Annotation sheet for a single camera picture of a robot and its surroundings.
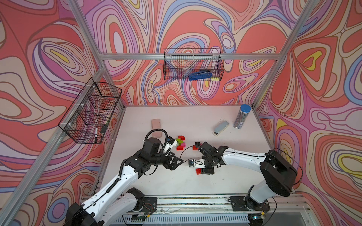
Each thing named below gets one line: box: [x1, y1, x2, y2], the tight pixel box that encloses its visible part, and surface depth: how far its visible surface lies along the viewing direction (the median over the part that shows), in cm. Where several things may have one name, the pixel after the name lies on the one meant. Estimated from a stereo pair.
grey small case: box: [212, 120, 230, 137], surface depth 106 cm
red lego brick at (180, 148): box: [176, 145, 184, 151], surface depth 95 cm
